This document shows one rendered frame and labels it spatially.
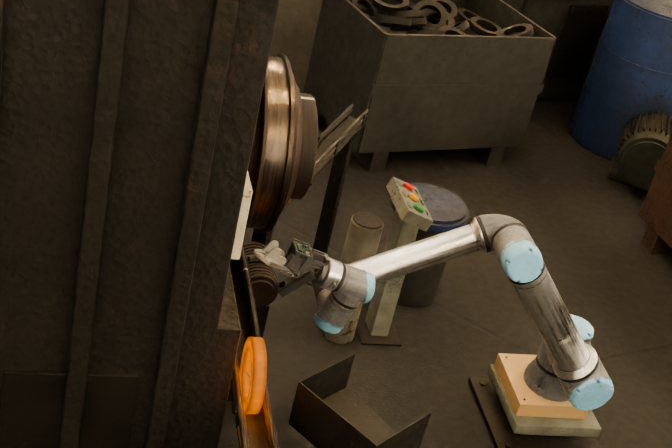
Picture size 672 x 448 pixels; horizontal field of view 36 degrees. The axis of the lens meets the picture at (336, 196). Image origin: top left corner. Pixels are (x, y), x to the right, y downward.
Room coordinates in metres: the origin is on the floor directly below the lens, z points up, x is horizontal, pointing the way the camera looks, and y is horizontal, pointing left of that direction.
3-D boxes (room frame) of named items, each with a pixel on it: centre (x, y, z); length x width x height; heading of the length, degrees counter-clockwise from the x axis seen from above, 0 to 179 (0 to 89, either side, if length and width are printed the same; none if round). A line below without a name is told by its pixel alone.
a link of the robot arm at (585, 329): (2.93, -0.89, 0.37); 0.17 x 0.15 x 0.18; 17
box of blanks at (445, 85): (5.11, -0.26, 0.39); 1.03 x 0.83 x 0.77; 123
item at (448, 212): (3.59, -0.37, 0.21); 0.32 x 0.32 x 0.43
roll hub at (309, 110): (2.42, 0.13, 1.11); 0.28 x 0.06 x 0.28; 18
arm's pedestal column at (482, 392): (2.94, -0.89, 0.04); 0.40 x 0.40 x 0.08; 16
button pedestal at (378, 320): (3.26, -0.27, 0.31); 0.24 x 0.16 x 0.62; 18
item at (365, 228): (3.17, -0.13, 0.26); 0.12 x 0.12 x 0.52
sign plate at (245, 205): (2.03, 0.22, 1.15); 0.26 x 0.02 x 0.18; 18
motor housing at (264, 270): (2.74, 0.19, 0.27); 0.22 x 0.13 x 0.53; 18
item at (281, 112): (2.39, 0.22, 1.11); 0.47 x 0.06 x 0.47; 18
